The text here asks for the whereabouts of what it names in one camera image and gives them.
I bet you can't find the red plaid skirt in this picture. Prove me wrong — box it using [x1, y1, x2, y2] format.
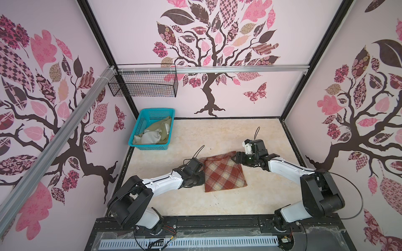
[200, 151, 247, 193]

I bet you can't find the olive and white skirt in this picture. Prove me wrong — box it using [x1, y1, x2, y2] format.
[132, 116, 172, 145]

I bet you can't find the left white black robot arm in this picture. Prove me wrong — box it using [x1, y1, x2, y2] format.
[106, 166, 205, 234]

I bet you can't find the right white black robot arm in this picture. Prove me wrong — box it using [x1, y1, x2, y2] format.
[232, 152, 345, 232]

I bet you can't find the teal plastic basket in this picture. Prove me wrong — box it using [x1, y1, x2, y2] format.
[128, 108, 175, 151]

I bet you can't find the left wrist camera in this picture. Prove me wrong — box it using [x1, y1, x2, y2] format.
[187, 158, 203, 173]

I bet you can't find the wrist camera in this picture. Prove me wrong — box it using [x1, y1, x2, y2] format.
[242, 139, 268, 156]
[187, 158, 203, 173]

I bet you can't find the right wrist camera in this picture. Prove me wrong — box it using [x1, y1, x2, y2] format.
[242, 139, 268, 156]

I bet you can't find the white slotted cable duct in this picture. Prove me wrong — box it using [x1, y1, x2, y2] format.
[97, 236, 278, 251]

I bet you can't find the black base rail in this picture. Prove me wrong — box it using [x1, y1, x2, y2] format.
[85, 214, 356, 251]

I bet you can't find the black wire basket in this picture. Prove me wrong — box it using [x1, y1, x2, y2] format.
[108, 63, 179, 97]

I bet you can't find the aluminium rail back wall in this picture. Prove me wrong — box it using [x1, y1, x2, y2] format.
[118, 65, 310, 74]

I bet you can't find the aluminium rail wall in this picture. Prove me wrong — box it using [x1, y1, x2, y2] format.
[118, 65, 310, 74]
[1, 65, 116, 235]

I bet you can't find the aluminium rail left wall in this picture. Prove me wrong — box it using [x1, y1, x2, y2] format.
[1, 65, 116, 235]

